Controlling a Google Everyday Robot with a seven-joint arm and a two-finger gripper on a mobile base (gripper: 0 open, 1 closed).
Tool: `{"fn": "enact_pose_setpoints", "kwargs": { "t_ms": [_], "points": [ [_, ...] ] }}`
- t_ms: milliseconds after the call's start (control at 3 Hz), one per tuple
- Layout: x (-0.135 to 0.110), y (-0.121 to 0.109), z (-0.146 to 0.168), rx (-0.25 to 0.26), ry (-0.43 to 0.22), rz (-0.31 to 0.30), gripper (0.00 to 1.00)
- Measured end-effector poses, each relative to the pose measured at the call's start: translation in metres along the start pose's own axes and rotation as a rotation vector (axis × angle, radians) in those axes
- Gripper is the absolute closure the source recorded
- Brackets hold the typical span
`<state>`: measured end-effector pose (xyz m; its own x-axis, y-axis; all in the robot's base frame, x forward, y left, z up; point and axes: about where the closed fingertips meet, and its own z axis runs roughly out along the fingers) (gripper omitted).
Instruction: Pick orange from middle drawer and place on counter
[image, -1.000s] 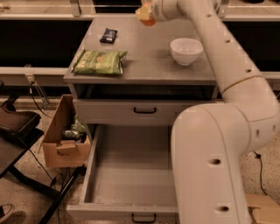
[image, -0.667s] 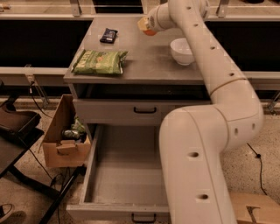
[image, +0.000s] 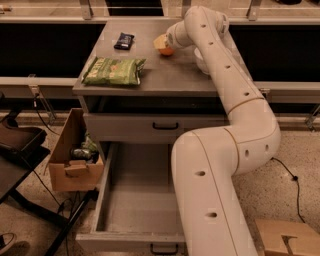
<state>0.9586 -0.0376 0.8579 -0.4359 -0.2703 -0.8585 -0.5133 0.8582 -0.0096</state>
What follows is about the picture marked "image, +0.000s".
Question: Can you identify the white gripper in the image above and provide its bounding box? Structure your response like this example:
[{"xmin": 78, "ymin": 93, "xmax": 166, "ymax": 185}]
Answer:
[{"xmin": 153, "ymin": 21, "xmax": 193, "ymax": 50}]

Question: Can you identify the orange fruit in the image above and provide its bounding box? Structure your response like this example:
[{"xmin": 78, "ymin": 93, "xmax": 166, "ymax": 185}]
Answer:
[{"xmin": 159, "ymin": 47, "xmax": 174, "ymax": 56}]

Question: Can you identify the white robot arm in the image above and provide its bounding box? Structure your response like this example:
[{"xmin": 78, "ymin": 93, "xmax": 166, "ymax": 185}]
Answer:
[{"xmin": 161, "ymin": 6, "xmax": 281, "ymax": 256}]

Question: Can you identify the grey drawer cabinet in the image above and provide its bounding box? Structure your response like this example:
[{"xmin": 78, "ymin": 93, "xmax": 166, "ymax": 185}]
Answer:
[{"xmin": 72, "ymin": 18, "xmax": 259, "ymax": 164}]

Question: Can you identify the closed grey top drawer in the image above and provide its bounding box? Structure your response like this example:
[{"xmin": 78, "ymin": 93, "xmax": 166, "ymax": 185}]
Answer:
[{"xmin": 84, "ymin": 113, "xmax": 229, "ymax": 144}]

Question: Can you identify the open grey middle drawer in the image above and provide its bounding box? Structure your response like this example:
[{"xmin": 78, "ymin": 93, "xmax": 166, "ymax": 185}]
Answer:
[{"xmin": 76, "ymin": 143, "xmax": 187, "ymax": 256}]

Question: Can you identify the dark blue snack packet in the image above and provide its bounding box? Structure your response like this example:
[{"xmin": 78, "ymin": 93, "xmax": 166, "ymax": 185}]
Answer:
[{"xmin": 114, "ymin": 32, "xmax": 134, "ymax": 50}]

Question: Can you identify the white ceramic bowl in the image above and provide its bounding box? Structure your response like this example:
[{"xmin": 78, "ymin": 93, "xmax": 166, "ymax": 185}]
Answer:
[{"xmin": 194, "ymin": 48, "xmax": 209, "ymax": 75}]

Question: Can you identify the green chip bag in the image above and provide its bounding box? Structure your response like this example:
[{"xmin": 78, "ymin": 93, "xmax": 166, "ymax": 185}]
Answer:
[{"xmin": 82, "ymin": 57, "xmax": 146, "ymax": 85}]

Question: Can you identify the green can in box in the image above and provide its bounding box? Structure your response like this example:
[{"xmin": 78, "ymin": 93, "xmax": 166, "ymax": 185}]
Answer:
[{"xmin": 70, "ymin": 148, "xmax": 92, "ymax": 160}]

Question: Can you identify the cardboard box with items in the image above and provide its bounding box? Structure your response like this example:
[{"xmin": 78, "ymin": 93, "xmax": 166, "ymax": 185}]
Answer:
[{"xmin": 48, "ymin": 108, "xmax": 104, "ymax": 192}]

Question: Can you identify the dark brown tray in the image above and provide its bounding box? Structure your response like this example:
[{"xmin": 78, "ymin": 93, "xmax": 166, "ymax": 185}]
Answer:
[{"xmin": 0, "ymin": 118, "xmax": 47, "ymax": 160}]

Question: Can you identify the black table with stand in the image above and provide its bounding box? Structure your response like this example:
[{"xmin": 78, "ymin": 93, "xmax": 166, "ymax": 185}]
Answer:
[{"xmin": 0, "ymin": 145, "xmax": 100, "ymax": 256}]

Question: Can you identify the cardboard box lower right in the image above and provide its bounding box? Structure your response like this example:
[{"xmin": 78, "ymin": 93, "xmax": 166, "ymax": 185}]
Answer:
[{"xmin": 256, "ymin": 219, "xmax": 320, "ymax": 256}]

